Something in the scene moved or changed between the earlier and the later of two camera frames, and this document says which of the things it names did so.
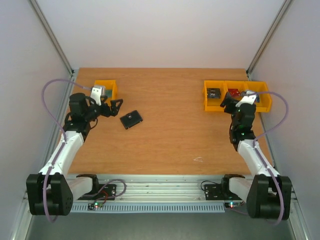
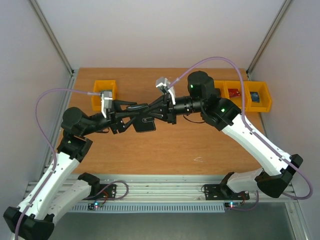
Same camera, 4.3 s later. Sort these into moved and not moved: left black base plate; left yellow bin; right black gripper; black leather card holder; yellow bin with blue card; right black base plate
Moved: right black gripper; black leather card holder
Not moved: right black base plate; left black base plate; left yellow bin; yellow bin with blue card
